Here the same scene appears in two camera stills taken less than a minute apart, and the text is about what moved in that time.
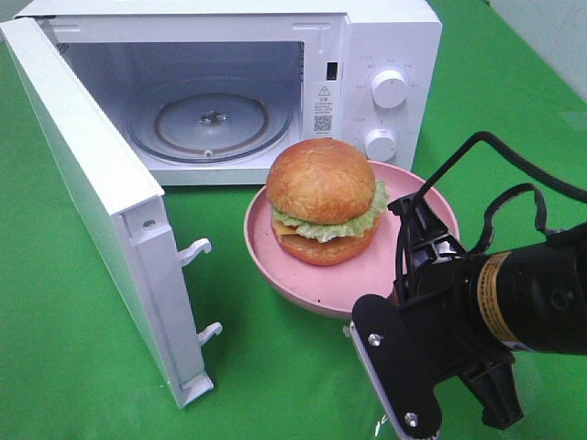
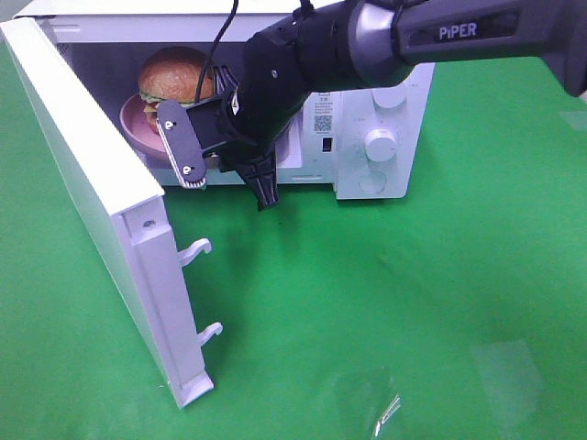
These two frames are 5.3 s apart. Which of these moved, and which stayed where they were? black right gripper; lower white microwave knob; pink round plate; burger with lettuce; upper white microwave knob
Moved: pink round plate; burger with lettuce; black right gripper
Stayed: lower white microwave knob; upper white microwave knob
